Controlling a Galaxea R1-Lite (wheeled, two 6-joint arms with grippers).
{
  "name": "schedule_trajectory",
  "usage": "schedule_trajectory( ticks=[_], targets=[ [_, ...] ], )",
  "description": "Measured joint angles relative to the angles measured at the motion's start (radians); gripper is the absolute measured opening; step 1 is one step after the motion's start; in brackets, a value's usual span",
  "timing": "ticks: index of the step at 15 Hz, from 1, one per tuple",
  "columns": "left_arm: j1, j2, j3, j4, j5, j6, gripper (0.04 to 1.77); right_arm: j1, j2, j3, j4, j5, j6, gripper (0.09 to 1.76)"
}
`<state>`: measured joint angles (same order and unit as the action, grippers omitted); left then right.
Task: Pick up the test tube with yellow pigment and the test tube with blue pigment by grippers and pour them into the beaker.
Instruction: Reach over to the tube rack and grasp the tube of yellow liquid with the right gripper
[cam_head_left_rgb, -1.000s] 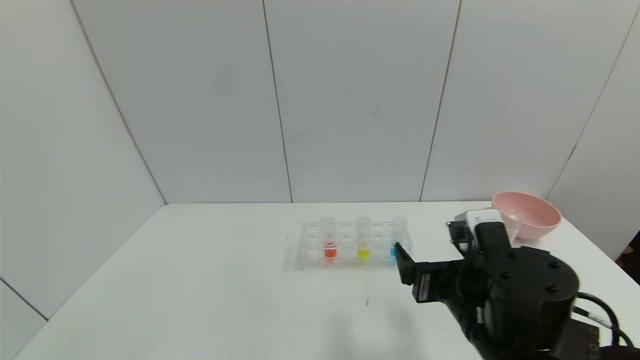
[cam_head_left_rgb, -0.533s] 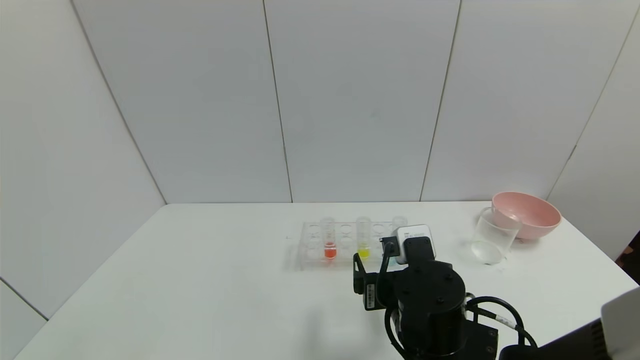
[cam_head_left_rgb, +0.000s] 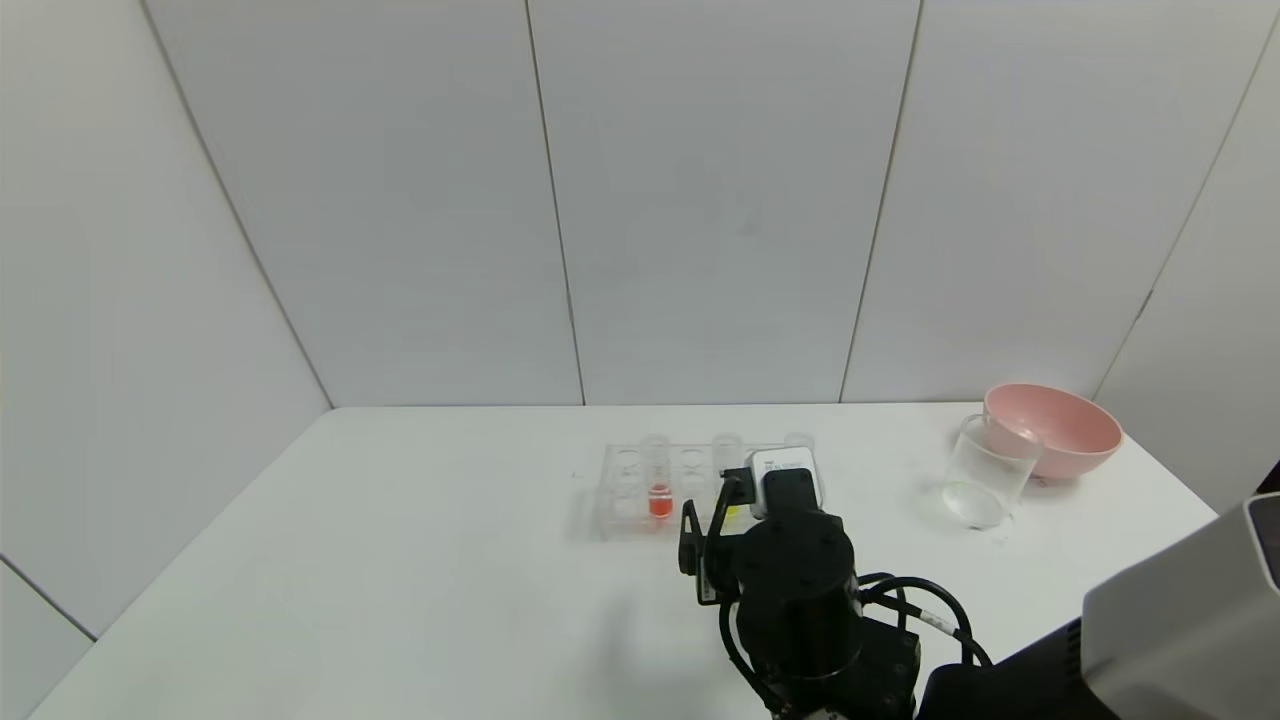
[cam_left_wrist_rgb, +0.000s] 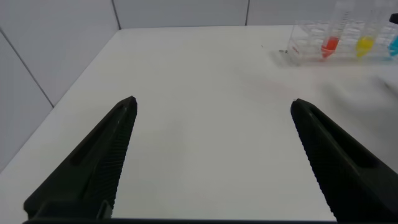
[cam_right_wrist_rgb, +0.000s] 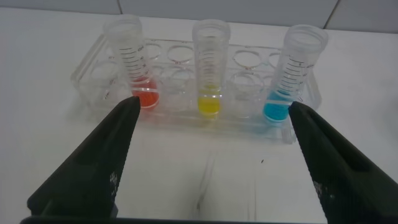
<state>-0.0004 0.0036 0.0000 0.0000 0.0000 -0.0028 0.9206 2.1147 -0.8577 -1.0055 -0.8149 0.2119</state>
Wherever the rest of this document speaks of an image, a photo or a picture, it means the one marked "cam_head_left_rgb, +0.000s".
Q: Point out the clear acrylic test tube rack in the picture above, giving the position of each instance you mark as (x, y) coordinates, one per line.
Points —
(625, 505)

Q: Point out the clear plastic beaker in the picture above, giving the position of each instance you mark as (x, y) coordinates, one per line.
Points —
(985, 480)

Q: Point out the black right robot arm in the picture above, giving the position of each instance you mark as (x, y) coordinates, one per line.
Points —
(800, 580)

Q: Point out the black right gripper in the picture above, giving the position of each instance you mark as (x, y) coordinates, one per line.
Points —
(706, 570)

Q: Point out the test tube with blue pigment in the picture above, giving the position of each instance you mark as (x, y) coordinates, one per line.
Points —
(799, 440)

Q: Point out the dark maroon background object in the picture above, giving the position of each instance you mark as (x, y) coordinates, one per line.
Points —
(1270, 482)

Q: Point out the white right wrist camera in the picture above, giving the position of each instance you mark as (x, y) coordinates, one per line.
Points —
(785, 462)

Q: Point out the pink bowl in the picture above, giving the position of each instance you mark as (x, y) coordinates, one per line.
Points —
(1065, 430)

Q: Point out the test tube with red pigment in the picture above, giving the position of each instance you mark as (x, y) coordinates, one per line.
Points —
(659, 500)

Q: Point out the test tube with yellow pigment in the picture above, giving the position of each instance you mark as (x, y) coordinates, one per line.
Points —
(727, 450)

